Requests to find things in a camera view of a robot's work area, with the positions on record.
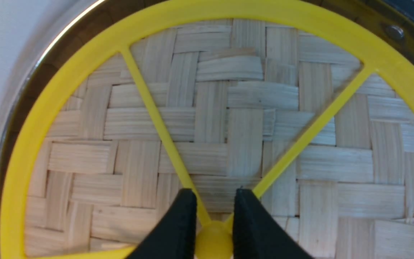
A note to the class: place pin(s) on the stainless steel pot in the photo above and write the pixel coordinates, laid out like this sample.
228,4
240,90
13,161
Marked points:
34,64

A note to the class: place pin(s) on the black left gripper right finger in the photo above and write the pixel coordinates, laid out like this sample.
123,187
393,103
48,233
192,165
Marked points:
256,235

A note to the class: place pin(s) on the yellow woven bamboo steamer lid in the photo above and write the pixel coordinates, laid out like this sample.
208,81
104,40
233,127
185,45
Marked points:
309,103

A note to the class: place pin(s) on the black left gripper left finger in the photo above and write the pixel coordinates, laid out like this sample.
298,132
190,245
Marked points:
174,236

